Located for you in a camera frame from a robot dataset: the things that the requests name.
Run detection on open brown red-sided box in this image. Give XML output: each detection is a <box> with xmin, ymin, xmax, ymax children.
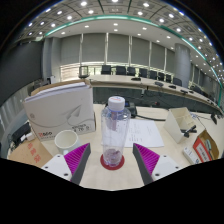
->
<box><xmin>192</xmin><ymin>128</ymin><xmax>221</xmax><ymax>163</ymax></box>

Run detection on large white printed carton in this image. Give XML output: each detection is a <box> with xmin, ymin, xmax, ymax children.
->
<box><xmin>22</xmin><ymin>81</ymin><xmax>97</xmax><ymax>142</ymax></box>

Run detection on white ceramic mug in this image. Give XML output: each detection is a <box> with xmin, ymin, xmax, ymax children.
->
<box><xmin>54</xmin><ymin>129</ymin><xmax>82</xmax><ymax>156</ymax></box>

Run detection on black desk microphone units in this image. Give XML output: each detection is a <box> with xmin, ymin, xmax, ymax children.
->
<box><xmin>130</xmin><ymin>76</ymin><xmax>201</xmax><ymax>96</ymax></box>

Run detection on black power adapter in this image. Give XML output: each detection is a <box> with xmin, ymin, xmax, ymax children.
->
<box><xmin>10</xmin><ymin>121</ymin><xmax>33</xmax><ymax>148</ymax></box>

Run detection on open white cardboard box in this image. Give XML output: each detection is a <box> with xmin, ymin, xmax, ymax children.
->
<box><xmin>163</xmin><ymin>106</ymin><xmax>198</xmax><ymax>135</ymax></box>

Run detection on flat round red coaster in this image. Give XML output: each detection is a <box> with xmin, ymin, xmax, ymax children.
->
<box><xmin>99</xmin><ymin>153</ymin><xmax>126</xmax><ymax>171</ymax></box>

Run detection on row of black office chairs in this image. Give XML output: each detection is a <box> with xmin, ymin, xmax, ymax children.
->
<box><xmin>78</xmin><ymin>64</ymin><xmax>204</xmax><ymax>96</ymax></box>

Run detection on white printed paper sheet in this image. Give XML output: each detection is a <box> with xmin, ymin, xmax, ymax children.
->
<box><xmin>123</xmin><ymin>118</ymin><xmax>165</xmax><ymax>149</ymax></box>

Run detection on round ceiling lights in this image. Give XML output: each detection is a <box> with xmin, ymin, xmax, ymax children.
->
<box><xmin>26</xmin><ymin>0</ymin><xmax>224</xmax><ymax>84</ymax></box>

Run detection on clear plastic water bottle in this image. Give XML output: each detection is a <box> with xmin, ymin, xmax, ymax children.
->
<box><xmin>100</xmin><ymin>95</ymin><xmax>132</xmax><ymax>168</ymax></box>

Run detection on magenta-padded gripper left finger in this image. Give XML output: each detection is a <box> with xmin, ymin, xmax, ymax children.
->
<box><xmin>40</xmin><ymin>142</ymin><xmax>92</xmax><ymax>186</ymax></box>

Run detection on black cable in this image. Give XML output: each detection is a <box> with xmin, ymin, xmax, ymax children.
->
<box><xmin>135</xmin><ymin>114</ymin><xmax>167</xmax><ymax>122</ymax></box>

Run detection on long curved conference desk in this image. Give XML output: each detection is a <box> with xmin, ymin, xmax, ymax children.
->
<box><xmin>59</xmin><ymin>73</ymin><xmax>224</xmax><ymax>116</ymax></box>

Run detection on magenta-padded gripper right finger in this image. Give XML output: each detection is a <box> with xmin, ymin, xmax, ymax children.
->
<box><xmin>132</xmin><ymin>142</ymin><xmax>184</xmax><ymax>186</ymax></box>

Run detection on flat brown cardboard sheet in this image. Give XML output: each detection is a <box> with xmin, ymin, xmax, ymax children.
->
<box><xmin>7</xmin><ymin>137</ymin><xmax>54</xmax><ymax>168</ymax></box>

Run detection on black marker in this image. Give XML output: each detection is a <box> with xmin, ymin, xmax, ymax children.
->
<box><xmin>180</xmin><ymin>124</ymin><xmax>198</xmax><ymax>138</ymax></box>

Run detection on small white remote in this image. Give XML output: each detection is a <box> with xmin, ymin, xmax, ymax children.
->
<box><xmin>182</xmin><ymin>146</ymin><xmax>203</xmax><ymax>165</ymax></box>

